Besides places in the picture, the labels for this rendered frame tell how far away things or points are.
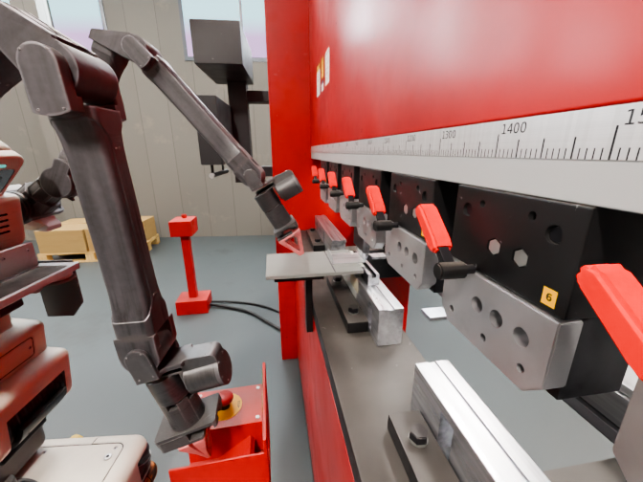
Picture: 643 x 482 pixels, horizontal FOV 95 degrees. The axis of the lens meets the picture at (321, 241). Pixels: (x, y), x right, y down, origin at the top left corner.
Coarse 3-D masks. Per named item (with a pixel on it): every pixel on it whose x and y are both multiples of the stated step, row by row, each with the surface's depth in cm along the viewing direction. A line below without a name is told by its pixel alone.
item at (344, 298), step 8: (328, 280) 98; (344, 280) 97; (336, 288) 92; (344, 288) 92; (336, 296) 86; (344, 296) 86; (352, 296) 86; (336, 304) 87; (344, 304) 82; (344, 312) 78; (360, 312) 78; (344, 320) 76; (352, 320) 74; (360, 320) 74; (352, 328) 74; (360, 328) 74
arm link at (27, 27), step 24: (0, 0) 32; (0, 24) 31; (24, 24) 31; (0, 48) 31; (72, 48) 33; (0, 72) 34; (72, 72) 32; (96, 72) 35; (0, 96) 37; (96, 96) 36
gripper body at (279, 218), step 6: (270, 210) 81; (276, 210) 80; (282, 210) 81; (270, 216) 81; (276, 216) 81; (282, 216) 81; (288, 216) 83; (270, 222) 83; (276, 222) 81; (282, 222) 81; (288, 222) 82; (294, 222) 80; (276, 228) 83; (282, 228) 80; (288, 228) 84; (276, 234) 80
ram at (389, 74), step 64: (320, 0) 112; (384, 0) 52; (448, 0) 34; (512, 0) 25; (576, 0) 20; (640, 0) 17; (320, 64) 119; (384, 64) 54; (448, 64) 35; (512, 64) 26; (576, 64) 20; (640, 64) 17; (320, 128) 127; (384, 128) 55; (576, 192) 21; (640, 192) 17
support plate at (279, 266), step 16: (272, 256) 91; (288, 256) 91; (304, 256) 91; (320, 256) 91; (272, 272) 80; (288, 272) 80; (304, 272) 80; (320, 272) 80; (336, 272) 80; (352, 272) 80
